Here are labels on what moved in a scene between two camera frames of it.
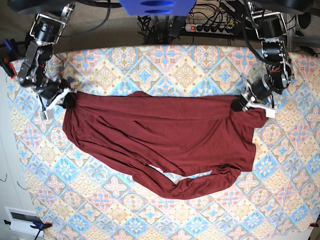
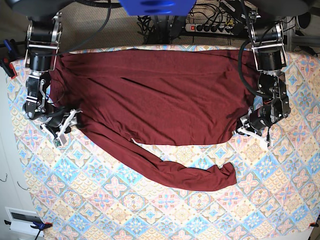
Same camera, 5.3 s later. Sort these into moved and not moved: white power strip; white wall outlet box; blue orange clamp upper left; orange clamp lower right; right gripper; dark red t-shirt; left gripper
Moved: right gripper; dark red t-shirt; left gripper
Not moved: blue orange clamp upper left; white wall outlet box; white power strip; orange clamp lower right
